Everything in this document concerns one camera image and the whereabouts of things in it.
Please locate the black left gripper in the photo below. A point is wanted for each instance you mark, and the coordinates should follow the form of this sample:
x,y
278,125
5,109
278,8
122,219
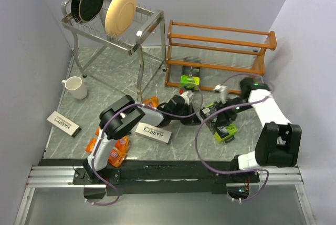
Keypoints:
x,y
192,120

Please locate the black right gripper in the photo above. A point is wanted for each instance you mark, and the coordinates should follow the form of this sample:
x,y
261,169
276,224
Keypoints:
x,y
224,119

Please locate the orange razor blister pack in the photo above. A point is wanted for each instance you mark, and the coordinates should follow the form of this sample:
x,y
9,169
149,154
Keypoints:
x,y
152,102

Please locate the black green razor box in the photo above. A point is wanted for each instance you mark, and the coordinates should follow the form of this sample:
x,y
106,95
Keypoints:
x,y
190,78
222,125

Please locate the orange wooden shelf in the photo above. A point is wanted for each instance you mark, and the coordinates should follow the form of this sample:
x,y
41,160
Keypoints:
x,y
216,51

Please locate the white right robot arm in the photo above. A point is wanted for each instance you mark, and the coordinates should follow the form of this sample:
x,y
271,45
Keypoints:
x,y
279,142

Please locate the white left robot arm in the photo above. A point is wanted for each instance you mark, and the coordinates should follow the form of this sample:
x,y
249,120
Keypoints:
x,y
122,116

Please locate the white Harry's box centre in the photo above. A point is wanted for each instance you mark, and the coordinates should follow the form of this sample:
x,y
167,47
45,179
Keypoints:
x,y
153,133

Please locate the white harry's box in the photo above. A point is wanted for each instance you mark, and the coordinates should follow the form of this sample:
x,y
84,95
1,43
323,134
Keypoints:
x,y
64,124
153,133

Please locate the orange razor pack upper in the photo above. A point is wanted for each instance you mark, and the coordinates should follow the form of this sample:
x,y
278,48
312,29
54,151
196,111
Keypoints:
x,y
122,144

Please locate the chrome dish rack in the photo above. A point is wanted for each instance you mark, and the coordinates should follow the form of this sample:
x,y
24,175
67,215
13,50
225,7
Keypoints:
x,y
130,43

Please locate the orange razor pack lower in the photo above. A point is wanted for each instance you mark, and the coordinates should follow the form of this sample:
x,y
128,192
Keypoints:
x,y
116,157

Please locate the white ceramic mug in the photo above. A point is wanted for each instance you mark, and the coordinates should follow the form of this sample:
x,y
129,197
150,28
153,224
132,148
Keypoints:
x,y
76,87

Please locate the beige round plate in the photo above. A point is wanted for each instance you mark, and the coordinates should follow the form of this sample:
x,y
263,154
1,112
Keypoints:
x,y
119,16

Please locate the white Harry's box far left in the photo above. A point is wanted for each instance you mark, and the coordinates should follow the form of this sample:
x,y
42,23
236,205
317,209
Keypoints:
x,y
64,124

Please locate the black round plate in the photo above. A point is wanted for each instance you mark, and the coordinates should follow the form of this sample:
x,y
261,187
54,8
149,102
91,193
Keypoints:
x,y
85,10

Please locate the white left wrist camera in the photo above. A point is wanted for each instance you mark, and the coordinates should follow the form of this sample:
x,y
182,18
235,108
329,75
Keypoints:
x,y
186,95

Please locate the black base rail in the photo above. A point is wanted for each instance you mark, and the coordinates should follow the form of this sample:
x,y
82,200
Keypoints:
x,y
159,176

